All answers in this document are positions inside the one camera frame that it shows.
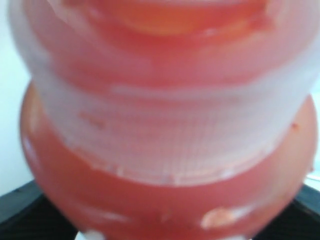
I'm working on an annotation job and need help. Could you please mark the red sauce squeeze bottle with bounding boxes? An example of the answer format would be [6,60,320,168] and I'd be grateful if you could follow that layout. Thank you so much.
[8,0,320,240]

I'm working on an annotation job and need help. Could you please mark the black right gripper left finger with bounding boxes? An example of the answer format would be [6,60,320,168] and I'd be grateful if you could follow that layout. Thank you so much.
[0,180,78,240]

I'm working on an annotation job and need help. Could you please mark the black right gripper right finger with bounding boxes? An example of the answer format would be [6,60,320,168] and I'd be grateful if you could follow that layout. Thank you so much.
[251,183,320,240]

